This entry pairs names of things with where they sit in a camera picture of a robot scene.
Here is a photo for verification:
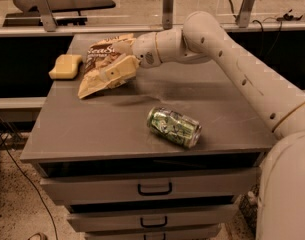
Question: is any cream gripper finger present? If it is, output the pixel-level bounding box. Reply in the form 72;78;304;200
112;39;135;55

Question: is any middle drawer black handle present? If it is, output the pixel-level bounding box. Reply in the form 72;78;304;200
140;216;168;228

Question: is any black office chair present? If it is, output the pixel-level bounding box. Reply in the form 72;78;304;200
3;0;116;27

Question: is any drawer black handle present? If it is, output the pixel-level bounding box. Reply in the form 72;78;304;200
143;233;166;240
140;216;168;228
137;183;173;196

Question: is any top drawer black handle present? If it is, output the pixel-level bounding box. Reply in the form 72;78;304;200
137;183;173;196

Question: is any left metal bracket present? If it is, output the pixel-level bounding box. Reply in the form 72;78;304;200
33;0;57;32

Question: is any green soda can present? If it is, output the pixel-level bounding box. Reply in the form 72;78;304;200
147;107;202;148

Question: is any bottom drawer black handle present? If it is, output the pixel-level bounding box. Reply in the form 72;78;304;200
143;233;166;240

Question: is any black floor cable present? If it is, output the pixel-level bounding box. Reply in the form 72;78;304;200
0;110;60;240

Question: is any brown sea salt chip bag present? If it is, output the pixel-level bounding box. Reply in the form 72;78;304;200
78;34;136;99

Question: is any wire basket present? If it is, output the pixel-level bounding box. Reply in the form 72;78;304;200
239;184;260;235

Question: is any yellow sponge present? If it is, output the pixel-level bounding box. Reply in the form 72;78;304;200
49;54;82;80

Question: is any middle metal bracket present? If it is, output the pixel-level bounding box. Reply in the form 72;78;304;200
162;0;174;30

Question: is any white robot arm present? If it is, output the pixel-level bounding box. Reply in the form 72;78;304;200
111;11;305;240

